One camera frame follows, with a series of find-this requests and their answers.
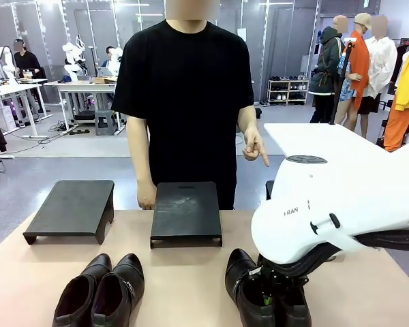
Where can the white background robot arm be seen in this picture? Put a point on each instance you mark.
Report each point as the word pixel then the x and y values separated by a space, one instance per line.
pixel 71 61
pixel 3 63

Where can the grey plastic step stool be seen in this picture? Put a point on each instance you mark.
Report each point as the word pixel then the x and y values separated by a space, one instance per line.
pixel 105 122

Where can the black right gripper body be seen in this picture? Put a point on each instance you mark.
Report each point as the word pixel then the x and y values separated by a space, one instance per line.
pixel 279 276

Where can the seated person in white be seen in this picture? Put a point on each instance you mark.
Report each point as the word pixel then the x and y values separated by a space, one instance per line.
pixel 108 59

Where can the person's left hand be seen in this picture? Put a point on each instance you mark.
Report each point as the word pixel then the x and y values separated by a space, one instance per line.
pixel 254 144

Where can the person in black t-shirt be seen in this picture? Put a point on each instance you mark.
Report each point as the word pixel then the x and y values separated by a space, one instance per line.
pixel 184 102

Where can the person's right forearm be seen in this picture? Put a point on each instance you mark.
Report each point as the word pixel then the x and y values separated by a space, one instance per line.
pixel 139 150

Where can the white desk with grey legs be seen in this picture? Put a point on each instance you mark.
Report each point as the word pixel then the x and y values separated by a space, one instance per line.
pixel 17 89

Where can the white shoe rack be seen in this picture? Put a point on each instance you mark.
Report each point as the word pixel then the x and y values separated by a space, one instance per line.
pixel 288 92

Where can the black shoe stand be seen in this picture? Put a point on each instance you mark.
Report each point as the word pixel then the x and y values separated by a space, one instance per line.
pixel 269 190
pixel 185 211
pixel 71 207

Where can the mannequin in dark jacket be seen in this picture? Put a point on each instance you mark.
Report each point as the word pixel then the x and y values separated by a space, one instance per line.
pixel 327 61

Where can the mannequin in white shirt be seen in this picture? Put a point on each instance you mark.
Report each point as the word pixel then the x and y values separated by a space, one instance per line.
pixel 381 64

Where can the person's left forearm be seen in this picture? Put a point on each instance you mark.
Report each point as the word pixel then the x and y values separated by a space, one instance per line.
pixel 246 117

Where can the mannequin in orange top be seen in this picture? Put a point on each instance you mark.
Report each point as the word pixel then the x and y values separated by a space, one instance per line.
pixel 358 64

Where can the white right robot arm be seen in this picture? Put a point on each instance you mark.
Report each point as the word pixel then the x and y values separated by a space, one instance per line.
pixel 327 190

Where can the white desk with cardboard box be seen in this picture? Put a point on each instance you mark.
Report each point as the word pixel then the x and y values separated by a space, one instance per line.
pixel 82 85

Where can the black leather shoe with buckle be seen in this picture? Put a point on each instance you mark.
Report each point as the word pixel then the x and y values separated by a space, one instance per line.
pixel 240 282
pixel 121 282

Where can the orange hanging trousers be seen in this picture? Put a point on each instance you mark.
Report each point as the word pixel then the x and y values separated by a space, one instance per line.
pixel 397 129

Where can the plain black leather shoe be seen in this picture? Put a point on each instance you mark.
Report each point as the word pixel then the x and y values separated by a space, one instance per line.
pixel 294 310
pixel 78 289

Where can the large white table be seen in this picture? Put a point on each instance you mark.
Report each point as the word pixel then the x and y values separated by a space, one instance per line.
pixel 313 138

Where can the person's right hand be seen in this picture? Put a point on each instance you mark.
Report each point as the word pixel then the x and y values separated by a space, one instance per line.
pixel 147 197

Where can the flat cardboard box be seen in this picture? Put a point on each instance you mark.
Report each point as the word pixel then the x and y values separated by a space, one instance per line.
pixel 104 80

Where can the seated person in black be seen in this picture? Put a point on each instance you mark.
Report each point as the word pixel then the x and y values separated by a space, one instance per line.
pixel 26 63

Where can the black tripod pole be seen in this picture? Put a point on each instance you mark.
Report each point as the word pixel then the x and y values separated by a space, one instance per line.
pixel 341 75

